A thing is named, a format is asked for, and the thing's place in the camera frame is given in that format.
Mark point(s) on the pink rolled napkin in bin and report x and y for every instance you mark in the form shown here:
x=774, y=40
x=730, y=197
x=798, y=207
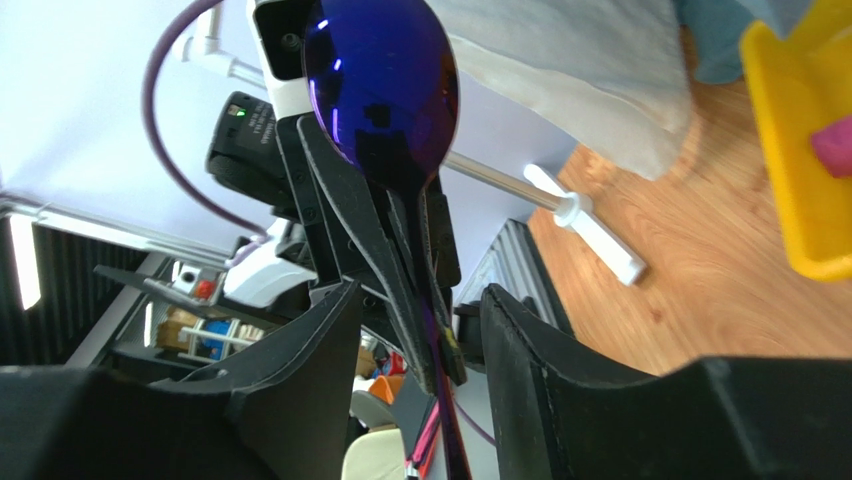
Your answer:
x=832, y=147

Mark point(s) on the white towel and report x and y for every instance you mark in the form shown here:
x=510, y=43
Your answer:
x=611, y=74

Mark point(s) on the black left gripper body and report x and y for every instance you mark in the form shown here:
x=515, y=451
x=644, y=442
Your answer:
x=332, y=253

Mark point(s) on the dark purple spoon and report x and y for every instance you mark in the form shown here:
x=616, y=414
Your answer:
x=384, y=86

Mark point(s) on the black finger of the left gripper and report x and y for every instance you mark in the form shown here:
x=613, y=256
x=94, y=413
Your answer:
x=351, y=201
x=445, y=274

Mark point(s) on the yellow plastic cutlery bin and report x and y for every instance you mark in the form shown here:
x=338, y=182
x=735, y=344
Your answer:
x=799, y=86

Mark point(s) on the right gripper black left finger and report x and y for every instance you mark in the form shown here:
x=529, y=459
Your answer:
x=277, y=410

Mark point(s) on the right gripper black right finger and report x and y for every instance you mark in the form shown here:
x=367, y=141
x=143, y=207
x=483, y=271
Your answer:
x=560, y=409

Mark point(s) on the grey-green t-shirt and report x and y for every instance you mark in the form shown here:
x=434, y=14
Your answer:
x=718, y=25

